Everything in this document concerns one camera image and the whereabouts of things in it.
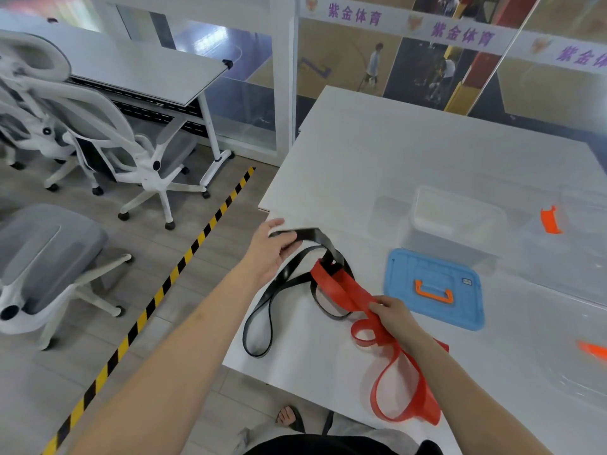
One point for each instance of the person's right hand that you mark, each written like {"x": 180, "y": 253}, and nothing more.
{"x": 398, "y": 322}

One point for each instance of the person's left hand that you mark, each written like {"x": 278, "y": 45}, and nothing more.
{"x": 268, "y": 253}

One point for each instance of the small clear plastic box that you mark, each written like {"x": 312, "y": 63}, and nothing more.
{"x": 455, "y": 222}

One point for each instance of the large clear plastic box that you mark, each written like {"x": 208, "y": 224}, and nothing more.
{"x": 551, "y": 222}

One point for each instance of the person's left forearm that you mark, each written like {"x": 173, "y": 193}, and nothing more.
{"x": 180, "y": 364}

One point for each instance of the person's right forearm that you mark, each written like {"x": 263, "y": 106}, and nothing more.
{"x": 464, "y": 402}

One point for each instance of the yellow black floor tape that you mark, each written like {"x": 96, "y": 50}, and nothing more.
{"x": 156, "y": 296}

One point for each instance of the white mesh office chair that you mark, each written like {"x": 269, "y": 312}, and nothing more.
{"x": 156, "y": 177}
{"x": 47, "y": 142}

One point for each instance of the black shirt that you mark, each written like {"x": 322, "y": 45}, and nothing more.
{"x": 332, "y": 447}

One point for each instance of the grey seat office chair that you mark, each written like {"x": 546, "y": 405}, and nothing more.
{"x": 47, "y": 251}

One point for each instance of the white folding desk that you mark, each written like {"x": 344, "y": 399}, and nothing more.
{"x": 142, "y": 66}

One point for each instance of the red yellow pillar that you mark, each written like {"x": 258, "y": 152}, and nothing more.
{"x": 457, "y": 99}

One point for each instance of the white banner purple print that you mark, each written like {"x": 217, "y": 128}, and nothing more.
{"x": 455, "y": 35}

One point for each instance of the white window frame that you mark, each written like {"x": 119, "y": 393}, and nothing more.
{"x": 284, "y": 89}

